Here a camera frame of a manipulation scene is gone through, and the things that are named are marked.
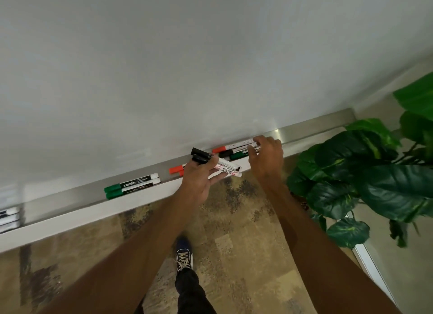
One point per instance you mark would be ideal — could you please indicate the person's right hand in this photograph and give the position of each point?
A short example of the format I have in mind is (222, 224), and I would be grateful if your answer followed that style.
(269, 163)

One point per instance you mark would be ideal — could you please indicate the person's left hand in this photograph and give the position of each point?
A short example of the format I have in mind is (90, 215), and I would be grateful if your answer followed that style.
(196, 183)

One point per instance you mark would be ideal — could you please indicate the person's right thumb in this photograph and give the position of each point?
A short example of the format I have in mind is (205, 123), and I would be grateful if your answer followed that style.
(251, 152)

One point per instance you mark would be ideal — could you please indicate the green leafy potted plant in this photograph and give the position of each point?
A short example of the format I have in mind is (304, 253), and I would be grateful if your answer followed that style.
(372, 175)

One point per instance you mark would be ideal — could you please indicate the metal marker tray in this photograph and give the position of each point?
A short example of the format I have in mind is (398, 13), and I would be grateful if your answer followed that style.
(67, 202)

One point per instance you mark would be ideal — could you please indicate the person's left thumb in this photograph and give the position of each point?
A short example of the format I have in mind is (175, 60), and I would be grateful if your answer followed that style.
(220, 176)

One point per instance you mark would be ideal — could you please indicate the black-capped white marker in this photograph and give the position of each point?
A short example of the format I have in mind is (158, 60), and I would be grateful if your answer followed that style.
(227, 164)
(231, 172)

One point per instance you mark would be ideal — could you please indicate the green-capped whiteboard marker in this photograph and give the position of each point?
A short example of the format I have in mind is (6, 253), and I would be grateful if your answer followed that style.
(135, 189)
(133, 183)
(238, 155)

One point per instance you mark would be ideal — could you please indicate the person's leg in black trousers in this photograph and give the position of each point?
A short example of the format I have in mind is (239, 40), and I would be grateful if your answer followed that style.
(192, 293)

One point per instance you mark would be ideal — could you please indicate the person's left forearm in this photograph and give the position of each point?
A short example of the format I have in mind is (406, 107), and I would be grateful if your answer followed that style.
(135, 253)

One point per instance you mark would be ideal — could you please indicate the black-capped whiteboard marker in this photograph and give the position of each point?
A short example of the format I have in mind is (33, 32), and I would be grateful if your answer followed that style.
(230, 152)

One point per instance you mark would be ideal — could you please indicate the white whiteboard marker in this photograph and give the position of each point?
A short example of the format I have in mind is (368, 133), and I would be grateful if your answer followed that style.
(8, 218)
(8, 226)
(8, 212)

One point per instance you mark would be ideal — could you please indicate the blue sneaker with white laces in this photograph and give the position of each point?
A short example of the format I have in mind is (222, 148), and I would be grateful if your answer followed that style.
(183, 254)

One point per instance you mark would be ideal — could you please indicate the white partition frame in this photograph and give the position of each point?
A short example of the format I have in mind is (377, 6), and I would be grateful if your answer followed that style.
(372, 269)

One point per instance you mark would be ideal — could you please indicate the white whiteboard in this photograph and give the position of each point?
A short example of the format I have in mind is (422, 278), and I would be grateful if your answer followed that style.
(169, 70)

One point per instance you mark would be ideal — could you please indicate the person's right forearm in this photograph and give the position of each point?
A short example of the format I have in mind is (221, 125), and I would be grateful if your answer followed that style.
(314, 249)

